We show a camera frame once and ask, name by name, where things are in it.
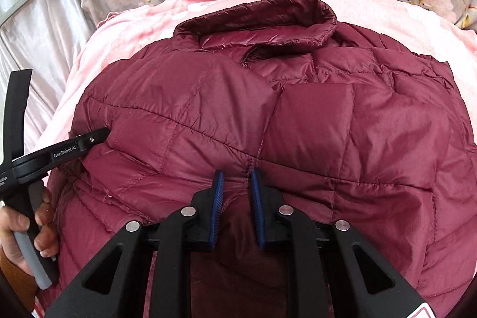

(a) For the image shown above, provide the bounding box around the silver satin pillow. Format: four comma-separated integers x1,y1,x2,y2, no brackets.
1,0,95,152

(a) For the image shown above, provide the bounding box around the maroon quilted puffer jacket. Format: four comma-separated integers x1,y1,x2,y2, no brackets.
36,0,477,318

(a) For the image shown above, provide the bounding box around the pink fleece blanket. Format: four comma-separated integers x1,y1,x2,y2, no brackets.
22,0,477,318

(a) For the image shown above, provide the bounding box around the person's left hand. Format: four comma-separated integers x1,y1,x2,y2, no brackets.
1,188,59,275

